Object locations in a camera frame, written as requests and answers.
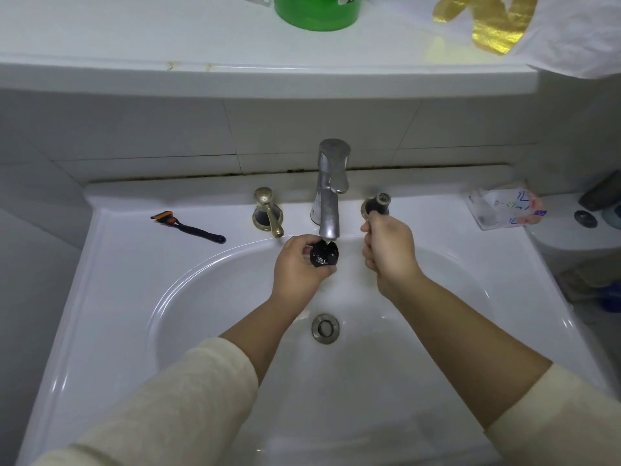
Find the metal sink drain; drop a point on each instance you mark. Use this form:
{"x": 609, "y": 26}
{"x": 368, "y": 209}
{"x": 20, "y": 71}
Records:
{"x": 325, "y": 329}

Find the black round shaver part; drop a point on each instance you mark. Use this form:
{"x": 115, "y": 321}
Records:
{"x": 324, "y": 253}

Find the black orange razor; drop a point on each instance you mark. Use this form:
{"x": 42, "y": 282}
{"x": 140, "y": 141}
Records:
{"x": 189, "y": 229}

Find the person's left forearm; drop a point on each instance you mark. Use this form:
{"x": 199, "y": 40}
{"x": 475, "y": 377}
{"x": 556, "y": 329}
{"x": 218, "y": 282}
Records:
{"x": 203, "y": 383}

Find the person's right hand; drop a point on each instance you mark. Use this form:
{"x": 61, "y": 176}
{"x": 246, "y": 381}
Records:
{"x": 393, "y": 257}

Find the dark grey bottle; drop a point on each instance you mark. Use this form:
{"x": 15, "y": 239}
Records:
{"x": 601, "y": 191}

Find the person's right thumb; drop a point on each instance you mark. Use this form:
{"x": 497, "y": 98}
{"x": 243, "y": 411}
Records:
{"x": 366, "y": 225}

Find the white bag with gold print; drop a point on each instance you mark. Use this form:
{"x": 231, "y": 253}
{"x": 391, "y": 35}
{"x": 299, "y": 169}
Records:
{"x": 543, "y": 29}

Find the person's left hand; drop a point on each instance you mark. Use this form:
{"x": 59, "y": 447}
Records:
{"x": 291, "y": 274}

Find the person's right forearm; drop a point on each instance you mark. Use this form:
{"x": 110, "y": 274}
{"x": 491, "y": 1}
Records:
{"x": 490, "y": 363}

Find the white toilet tank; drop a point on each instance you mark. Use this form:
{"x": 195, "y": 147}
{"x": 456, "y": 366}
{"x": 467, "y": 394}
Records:
{"x": 567, "y": 232}

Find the green plastic bottle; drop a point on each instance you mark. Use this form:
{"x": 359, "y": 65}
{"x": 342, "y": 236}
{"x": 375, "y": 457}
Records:
{"x": 318, "y": 12}

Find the white ceramic sink basin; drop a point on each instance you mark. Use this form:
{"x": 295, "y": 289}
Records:
{"x": 121, "y": 296}

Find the person's left thumb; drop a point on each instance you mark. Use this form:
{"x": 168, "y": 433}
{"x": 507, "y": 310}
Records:
{"x": 303, "y": 240}

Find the white wall shelf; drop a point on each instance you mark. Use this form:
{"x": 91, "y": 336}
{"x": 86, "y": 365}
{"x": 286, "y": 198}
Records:
{"x": 242, "y": 67}

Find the round grey flush button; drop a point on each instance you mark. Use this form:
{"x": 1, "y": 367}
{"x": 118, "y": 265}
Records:
{"x": 585, "y": 218}

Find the chrome sink faucet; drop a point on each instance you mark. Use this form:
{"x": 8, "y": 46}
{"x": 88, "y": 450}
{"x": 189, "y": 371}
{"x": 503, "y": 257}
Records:
{"x": 332, "y": 189}

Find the clear printed plastic packet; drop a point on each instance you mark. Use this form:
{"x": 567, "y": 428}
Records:
{"x": 504, "y": 208}

